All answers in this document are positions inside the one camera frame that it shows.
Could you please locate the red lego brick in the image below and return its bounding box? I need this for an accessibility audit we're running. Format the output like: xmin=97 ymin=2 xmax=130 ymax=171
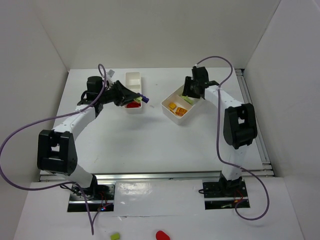
xmin=125 ymin=101 xmax=141 ymax=109

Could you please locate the green lego brick from stack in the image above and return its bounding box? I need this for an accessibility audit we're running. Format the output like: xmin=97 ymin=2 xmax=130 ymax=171
xmin=185 ymin=99 xmax=194 ymax=105

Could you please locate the orange and green lego stack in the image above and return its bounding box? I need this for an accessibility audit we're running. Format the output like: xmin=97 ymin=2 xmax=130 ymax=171
xmin=174 ymin=107 xmax=188 ymax=117

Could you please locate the light green lego brick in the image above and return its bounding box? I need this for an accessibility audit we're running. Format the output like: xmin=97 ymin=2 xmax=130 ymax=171
xmin=179 ymin=94 xmax=189 ymax=99

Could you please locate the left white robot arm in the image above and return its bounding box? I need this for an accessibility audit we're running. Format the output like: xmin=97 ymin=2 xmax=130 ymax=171
xmin=37 ymin=76 xmax=141 ymax=196

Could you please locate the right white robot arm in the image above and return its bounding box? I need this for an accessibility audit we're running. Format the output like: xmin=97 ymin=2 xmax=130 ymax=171
xmin=182 ymin=66 xmax=258 ymax=197

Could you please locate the narrow white divided tray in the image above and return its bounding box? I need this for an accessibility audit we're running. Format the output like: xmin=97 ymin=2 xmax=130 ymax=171
xmin=124 ymin=72 xmax=143 ymax=114

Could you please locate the wide white divided tray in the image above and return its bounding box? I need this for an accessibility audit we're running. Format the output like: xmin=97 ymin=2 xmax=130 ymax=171
xmin=161 ymin=85 xmax=204 ymax=125

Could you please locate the green lego brick foreground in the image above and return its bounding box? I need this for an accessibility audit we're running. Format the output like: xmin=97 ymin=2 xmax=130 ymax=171
xmin=110 ymin=232 xmax=121 ymax=240

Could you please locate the red oval object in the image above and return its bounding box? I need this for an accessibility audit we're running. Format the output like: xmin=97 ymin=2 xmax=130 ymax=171
xmin=155 ymin=230 xmax=171 ymax=240

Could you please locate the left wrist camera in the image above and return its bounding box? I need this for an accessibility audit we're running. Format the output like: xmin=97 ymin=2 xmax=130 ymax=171
xmin=106 ymin=69 xmax=115 ymax=78

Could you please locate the aluminium rail front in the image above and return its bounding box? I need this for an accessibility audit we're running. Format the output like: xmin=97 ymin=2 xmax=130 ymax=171
xmin=39 ymin=170 xmax=251 ymax=186

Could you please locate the aluminium rail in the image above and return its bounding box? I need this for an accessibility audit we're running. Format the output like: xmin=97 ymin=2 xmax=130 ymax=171
xmin=235 ymin=68 xmax=275 ymax=178
xmin=39 ymin=170 xmax=251 ymax=186

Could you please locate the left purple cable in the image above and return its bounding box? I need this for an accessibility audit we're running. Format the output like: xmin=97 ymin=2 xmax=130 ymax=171
xmin=0 ymin=63 xmax=111 ymax=236

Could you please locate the purple cable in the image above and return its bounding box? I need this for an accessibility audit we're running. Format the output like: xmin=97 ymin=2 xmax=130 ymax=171
xmin=194 ymin=55 xmax=271 ymax=221
xmin=0 ymin=63 xmax=111 ymax=236

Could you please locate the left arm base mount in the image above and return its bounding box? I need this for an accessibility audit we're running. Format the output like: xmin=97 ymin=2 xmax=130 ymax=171
xmin=67 ymin=184 xmax=116 ymax=213

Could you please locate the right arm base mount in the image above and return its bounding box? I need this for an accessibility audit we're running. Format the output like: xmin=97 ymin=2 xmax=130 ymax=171
xmin=198 ymin=181 xmax=250 ymax=210

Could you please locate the aluminium rail right side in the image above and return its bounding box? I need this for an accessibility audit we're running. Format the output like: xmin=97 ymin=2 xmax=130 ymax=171
xmin=235 ymin=68 xmax=275 ymax=178

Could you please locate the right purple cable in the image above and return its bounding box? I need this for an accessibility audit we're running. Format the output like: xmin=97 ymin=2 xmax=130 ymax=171
xmin=194 ymin=55 xmax=271 ymax=221

